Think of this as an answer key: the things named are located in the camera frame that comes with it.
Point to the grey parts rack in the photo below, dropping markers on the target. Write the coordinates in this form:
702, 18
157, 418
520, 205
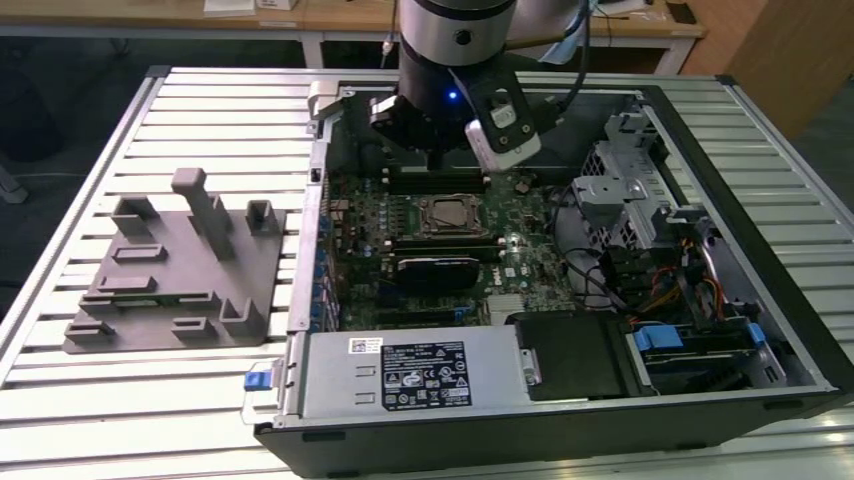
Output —
194, 260

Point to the wooden cabinet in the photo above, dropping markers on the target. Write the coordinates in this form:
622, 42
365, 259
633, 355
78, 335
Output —
788, 50

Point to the grey chair leg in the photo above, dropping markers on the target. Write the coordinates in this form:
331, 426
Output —
14, 190

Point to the white box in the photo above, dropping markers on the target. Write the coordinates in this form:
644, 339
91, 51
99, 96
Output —
229, 6
277, 4

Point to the wooden desk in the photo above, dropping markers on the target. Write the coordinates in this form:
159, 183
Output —
167, 21

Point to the black RAM slot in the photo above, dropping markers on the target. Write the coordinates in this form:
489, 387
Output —
434, 186
461, 174

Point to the green motherboard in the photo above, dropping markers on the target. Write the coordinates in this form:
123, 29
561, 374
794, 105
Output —
534, 240

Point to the blue disk carrier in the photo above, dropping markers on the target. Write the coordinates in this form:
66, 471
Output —
657, 340

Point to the small silver heatsink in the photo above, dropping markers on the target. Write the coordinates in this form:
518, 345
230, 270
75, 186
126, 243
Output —
508, 307

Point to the metal drive cage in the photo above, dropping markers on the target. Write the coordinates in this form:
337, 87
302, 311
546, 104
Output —
621, 190

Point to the grey power supply unit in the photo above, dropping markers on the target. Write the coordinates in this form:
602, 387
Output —
334, 370

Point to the green RAM stick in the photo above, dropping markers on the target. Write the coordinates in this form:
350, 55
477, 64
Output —
143, 300

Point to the blue case latch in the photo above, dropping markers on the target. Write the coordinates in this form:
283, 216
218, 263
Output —
259, 381

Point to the black open PC case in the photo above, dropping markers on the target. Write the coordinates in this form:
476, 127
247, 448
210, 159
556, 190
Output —
468, 440

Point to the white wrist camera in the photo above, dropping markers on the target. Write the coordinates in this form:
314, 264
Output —
508, 135

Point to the black expansion slot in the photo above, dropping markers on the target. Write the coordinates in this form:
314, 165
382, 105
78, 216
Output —
414, 316

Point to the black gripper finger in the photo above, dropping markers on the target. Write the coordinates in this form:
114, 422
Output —
432, 159
441, 159

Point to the black graphics card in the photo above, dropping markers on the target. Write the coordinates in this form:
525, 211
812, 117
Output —
441, 272

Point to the blue plastic clip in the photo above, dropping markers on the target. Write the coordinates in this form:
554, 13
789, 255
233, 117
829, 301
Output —
756, 335

